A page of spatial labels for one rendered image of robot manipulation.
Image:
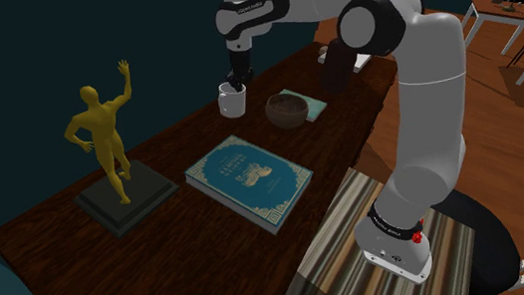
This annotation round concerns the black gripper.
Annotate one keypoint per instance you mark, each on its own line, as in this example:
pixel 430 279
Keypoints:
pixel 240 65

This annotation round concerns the white mug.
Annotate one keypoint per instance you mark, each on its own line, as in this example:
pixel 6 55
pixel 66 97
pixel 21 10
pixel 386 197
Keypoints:
pixel 231 105

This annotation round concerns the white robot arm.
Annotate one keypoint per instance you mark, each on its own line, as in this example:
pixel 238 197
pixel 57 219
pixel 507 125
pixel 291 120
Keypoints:
pixel 433 99

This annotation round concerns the brown bowl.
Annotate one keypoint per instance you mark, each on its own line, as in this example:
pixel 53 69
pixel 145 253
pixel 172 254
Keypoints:
pixel 286 112

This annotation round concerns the thin teal book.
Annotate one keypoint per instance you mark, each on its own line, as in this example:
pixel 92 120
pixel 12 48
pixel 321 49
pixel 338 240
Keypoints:
pixel 316 105

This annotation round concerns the black upright cylinder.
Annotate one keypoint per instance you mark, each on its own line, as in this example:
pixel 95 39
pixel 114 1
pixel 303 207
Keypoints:
pixel 337 73

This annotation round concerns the large blue ornate book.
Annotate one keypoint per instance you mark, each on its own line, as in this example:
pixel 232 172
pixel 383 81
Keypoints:
pixel 246 183

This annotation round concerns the gold figure on dark base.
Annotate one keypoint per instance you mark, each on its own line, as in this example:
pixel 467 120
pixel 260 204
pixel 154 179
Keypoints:
pixel 107 134

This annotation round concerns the dark wooden desk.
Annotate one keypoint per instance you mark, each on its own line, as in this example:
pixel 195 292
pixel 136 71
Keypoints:
pixel 167 269

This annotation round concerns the striped robot stand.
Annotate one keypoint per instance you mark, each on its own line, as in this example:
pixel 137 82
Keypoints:
pixel 351 255

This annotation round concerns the black round chair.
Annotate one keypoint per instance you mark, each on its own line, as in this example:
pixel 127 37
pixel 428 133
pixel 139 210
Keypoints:
pixel 489 240

